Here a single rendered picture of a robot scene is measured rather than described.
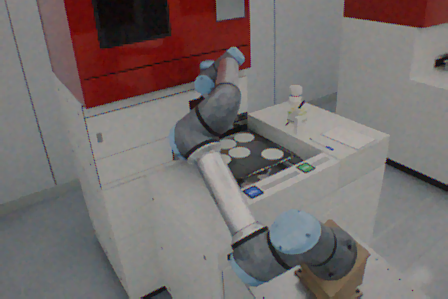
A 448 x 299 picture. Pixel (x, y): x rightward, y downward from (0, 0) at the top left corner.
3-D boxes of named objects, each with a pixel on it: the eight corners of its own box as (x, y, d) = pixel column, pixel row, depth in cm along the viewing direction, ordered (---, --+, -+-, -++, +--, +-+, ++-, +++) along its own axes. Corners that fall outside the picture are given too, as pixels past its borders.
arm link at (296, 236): (341, 253, 91) (314, 236, 83) (298, 275, 96) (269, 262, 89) (326, 215, 100) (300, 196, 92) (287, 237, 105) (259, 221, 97)
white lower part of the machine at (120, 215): (96, 242, 250) (67, 137, 214) (197, 200, 290) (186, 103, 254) (134, 312, 197) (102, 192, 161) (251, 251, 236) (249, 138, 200)
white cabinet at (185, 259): (165, 296, 206) (143, 177, 171) (290, 229, 253) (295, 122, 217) (228, 385, 158) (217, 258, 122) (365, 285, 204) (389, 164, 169)
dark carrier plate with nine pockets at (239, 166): (188, 150, 175) (188, 149, 175) (246, 130, 192) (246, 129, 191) (230, 182, 149) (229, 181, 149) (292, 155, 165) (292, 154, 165)
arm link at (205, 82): (210, 67, 138) (214, 59, 148) (189, 85, 142) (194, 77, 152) (224, 82, 140) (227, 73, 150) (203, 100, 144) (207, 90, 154)
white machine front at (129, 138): (100, 188, 163) (81, 105, 145) (245, 136, 202) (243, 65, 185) (102, 191, 160) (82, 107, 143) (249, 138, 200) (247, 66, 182)
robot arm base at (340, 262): (367, 246, 97) (351, 235, 92) (335, 291, 97) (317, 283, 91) (329, 220, 110) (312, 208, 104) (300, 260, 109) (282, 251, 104)
